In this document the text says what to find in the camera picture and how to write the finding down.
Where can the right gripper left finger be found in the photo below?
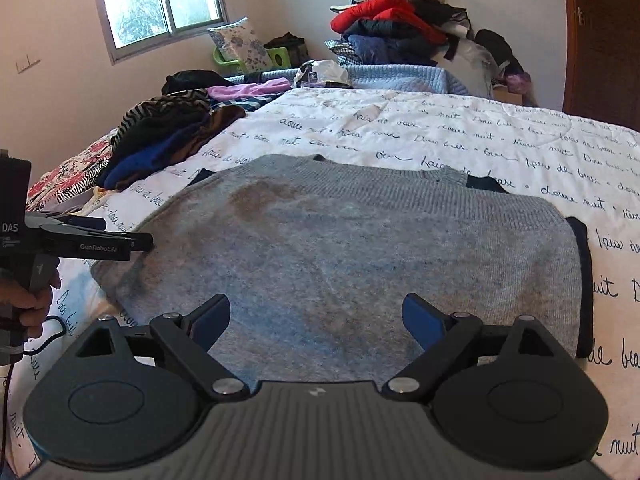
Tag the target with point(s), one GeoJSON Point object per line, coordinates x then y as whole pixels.
{"type": "Point", "coordinates": [186, 340]}

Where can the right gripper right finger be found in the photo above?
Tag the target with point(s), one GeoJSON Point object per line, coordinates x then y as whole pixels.
{"type": "Point", "coordinates": [447, 341]}

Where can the grey sweater navy sleeves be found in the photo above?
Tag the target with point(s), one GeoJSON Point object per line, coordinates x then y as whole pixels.
{"type": "Point", "coordinates": [316, 258]}

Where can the pile of dark clothes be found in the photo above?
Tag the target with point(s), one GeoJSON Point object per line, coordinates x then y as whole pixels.
{"type": "Point", "coordinates": [379, 43]}

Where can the person's left hand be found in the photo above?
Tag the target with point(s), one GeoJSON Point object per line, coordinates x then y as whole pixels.
{"type": "Point", "coordinates": [35, 307]}

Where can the red floral bedsheet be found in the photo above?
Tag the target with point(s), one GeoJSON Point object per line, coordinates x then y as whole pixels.
{"type": "Point", "coordinates": [71, 177]}

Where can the royal blue garment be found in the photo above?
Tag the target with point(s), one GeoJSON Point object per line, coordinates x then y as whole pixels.
{"type": "Point", "coordinates": [177, 148]}

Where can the black white zigzag garment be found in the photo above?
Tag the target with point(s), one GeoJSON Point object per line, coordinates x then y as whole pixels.
{"type": "Point", "coordinates": [154, 120]}

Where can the white script-print bedspread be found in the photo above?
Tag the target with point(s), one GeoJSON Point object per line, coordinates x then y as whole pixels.
{"type": "Point", "coordinates": [587, 169]}

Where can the brown garment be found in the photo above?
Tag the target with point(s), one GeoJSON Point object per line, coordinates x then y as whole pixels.
{"type": "Point", "coordinates": [221, 118]}

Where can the purple garment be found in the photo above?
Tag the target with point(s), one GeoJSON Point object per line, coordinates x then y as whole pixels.
{"type": "Point", "coordinates": [238, 91]}

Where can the light blue knitted blanket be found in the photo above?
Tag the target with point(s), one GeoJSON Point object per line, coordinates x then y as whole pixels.
{"type": "Point", "coordinates": [402, 77]}

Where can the aluminium sliding window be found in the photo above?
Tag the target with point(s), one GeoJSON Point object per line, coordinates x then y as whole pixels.
{"type": "Point", "coordinates": [132, 27]}

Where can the white plastic bag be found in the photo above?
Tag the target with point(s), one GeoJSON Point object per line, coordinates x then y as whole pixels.
{"type": "Point", "coordinates": [321, 74]}

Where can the floral white pillow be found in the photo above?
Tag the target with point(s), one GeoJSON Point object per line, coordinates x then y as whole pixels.
{"type": "Point", "coordinates": [237, 47]}

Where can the black backpack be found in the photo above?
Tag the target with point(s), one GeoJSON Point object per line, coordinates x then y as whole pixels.
{"type": "Point", "coordinates": [500, 50]}

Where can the red puffer jacket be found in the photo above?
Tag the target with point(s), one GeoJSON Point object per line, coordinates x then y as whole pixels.
{"type": "Point", "coordinates": [401, 11]}

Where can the brown wooden door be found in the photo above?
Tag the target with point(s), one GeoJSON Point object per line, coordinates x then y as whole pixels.
{"type": "Point", "coordinates": [602, 67]}

